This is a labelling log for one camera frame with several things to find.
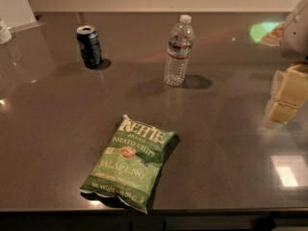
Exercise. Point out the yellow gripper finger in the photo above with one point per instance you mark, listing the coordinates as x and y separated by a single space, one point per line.
293 92
273 116

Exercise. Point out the clear plastic water bottle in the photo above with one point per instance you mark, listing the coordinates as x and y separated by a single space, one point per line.
179 48

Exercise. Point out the white container at left edge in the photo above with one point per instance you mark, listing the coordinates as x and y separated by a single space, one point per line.
5 34

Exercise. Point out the dark blue soda can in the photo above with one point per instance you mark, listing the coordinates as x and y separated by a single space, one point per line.
89 45

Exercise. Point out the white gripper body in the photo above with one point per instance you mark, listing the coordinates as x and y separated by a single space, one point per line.
295 38

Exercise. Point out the green jalapeno chip bag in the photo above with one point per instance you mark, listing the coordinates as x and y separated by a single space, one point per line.
129 164

